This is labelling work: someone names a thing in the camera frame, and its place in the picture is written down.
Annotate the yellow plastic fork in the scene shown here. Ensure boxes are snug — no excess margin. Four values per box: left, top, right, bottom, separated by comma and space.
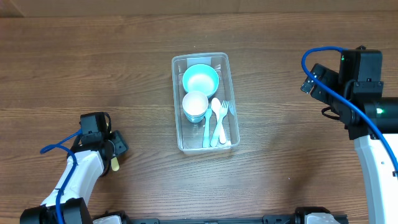
107, 121, 120, 172

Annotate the pink plastic cup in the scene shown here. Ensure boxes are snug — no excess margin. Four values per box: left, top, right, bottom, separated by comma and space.
182, 91, 208, 116

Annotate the green plastic fork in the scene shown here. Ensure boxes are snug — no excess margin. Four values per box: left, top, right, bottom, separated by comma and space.
202, 105, 212, 148

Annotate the light blue plastic fork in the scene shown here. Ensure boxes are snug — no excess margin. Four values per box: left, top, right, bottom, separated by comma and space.
210, 101, 229, 147

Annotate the pink plastic spoon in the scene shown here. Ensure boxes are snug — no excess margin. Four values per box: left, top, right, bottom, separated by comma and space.
211, 97, 226, 144

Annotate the light blue bowl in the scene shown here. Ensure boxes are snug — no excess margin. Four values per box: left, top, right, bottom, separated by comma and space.
182, 64, 220, 98

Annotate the green plastic cup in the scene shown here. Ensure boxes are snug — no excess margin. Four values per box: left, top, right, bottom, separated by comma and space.
185, 114, 205, 123

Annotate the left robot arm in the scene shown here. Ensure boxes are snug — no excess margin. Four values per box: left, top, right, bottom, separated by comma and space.
19, 130, 129, 224

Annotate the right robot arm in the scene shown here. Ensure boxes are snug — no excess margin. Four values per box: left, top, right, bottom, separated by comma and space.
301, 63, 397, 223

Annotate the clear plastic container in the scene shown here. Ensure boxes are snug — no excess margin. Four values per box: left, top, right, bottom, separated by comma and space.
172, 52, 240, 154

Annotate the left blue cable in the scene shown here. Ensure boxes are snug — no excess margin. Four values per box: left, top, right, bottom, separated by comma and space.
39, 128, 84, 224

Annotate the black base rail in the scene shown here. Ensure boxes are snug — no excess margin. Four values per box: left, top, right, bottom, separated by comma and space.
93, 206, 349, 224

